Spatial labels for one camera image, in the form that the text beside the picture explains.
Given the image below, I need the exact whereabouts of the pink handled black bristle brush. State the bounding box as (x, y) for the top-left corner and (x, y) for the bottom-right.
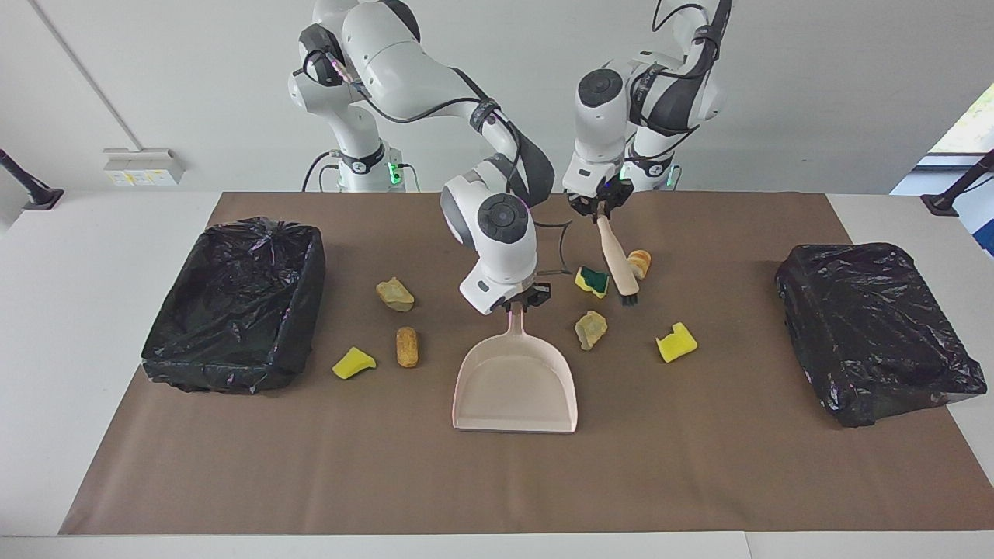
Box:
(595, 215), (641, 306)

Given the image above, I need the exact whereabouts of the green and yellow sponge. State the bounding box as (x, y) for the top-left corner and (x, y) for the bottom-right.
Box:
(575, 266), (610, 300)

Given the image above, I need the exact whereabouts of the pale yellow chunk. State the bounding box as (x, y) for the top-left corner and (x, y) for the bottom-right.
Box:
(575, 311), (609, 352)
(376, 277), (415, 313)

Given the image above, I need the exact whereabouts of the pink plastic dustpan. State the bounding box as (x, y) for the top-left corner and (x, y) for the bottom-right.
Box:
(452, 301), (579, 434)

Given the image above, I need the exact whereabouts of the notched yellow sponge piece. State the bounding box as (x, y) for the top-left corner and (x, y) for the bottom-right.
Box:
(655, 321), (698, 364)

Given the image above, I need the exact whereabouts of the yellow sponge wedge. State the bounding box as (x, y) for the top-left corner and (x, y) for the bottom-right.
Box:
(332, 347), (377, 380)

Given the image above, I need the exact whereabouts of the black bag lined bin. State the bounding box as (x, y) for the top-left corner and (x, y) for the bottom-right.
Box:
(141, 217), (327, 395)
(774, 242), (989, 429)

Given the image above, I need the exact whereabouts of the brown paper table mat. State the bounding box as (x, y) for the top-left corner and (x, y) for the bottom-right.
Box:
(58, 192), (994, 536)

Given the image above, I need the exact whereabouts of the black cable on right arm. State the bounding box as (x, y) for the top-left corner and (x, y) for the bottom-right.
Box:
(292, 47), (575, 277)

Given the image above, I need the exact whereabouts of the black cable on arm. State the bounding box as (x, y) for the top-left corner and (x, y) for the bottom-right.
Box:
(292, 47), (575, 277)
(621, 0), (735, 191)

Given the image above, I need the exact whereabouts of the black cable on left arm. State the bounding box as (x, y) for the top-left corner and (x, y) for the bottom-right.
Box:
(621, 0), (735, 191)

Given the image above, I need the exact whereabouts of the black camera stand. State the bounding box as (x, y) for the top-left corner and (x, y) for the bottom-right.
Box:
(0, 148), (64, 212)
(921, 148), (994, 217)

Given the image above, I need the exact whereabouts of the window with dark frame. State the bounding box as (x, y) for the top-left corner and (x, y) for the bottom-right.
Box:
(928, 82), (994, 156)

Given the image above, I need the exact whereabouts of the white wall socket box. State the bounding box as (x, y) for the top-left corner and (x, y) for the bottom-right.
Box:
(103, 148), (186, 186)

